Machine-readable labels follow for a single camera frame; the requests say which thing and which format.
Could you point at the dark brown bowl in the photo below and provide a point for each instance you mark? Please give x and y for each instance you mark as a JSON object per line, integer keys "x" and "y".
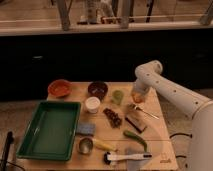
{"x": 98, "y": 89}

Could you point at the white paper cup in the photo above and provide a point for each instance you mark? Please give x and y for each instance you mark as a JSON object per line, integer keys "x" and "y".
{"x": 92, "y": 104}

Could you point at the silver fork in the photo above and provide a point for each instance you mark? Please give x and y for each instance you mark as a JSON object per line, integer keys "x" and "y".
{"x": 135, "y": 107}

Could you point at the blue-grey sponge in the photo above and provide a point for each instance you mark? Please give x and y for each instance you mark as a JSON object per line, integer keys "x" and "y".
{"x": 86, "y": 129}

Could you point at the white-handled brush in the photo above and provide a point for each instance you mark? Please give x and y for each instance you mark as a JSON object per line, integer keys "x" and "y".
{"x": 109, "y": 158}

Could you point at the bunch of dark grapes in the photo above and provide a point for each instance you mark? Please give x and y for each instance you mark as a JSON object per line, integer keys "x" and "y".
{"x": 113, "y": 117}

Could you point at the green chili pepper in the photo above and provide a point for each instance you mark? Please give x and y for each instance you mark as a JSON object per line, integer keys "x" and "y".
{"x": 137, "y": 138}

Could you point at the black stand at left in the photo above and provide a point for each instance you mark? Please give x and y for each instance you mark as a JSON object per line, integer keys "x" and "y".
{"x": 3, "y": 161}

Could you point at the orange bowl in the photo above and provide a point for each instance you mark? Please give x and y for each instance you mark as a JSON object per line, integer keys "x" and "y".
{"x": 59, "y": 88}

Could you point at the green plastic tray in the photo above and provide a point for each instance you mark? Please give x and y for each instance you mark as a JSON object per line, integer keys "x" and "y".
{"x": 51, "y": 132}

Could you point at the grey cloth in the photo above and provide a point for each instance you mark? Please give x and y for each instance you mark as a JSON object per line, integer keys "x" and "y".
{"x": 136, "y": 165}

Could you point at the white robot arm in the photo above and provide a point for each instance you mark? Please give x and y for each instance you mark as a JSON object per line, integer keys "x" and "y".
{"x": 198, "y": 107}

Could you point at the small metal cup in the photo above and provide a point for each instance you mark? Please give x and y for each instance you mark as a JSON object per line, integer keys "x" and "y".
{"x": 85, "y": 146}

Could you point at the small red-yellow apple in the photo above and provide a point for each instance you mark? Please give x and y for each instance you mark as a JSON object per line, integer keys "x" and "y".
{"x": 137, "y": 98}

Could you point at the brown block sponge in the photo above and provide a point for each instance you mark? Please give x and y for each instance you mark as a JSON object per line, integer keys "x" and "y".
{"x": 137, "y": 124}

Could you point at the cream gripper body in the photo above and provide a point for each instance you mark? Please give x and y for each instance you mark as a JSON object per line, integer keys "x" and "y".
{"x": 140, "y": 89}

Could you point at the green plastic cup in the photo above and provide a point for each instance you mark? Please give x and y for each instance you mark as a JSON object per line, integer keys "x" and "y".
{"x": 117, "y": 97}

